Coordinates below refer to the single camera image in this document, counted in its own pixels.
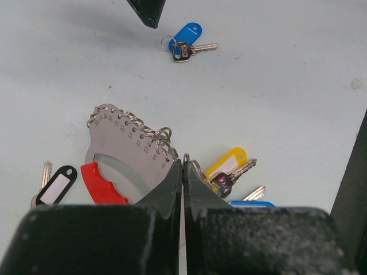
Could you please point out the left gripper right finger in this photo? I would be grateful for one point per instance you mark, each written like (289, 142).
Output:
(221, 239)

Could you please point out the key with black tag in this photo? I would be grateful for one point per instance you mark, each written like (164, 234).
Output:
(54, 188)

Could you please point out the yellow tag on holder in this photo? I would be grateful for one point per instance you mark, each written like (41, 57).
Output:
(226, 171)

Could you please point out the red-handled metal key holder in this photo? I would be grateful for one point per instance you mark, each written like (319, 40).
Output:
(120, 134)

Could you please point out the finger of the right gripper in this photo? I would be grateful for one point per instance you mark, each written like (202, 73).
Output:
(148, 11)

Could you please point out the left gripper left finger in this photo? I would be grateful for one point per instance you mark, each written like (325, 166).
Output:
(142, 238)

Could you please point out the blue tag on holder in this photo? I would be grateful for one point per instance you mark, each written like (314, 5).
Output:
(253, 200)

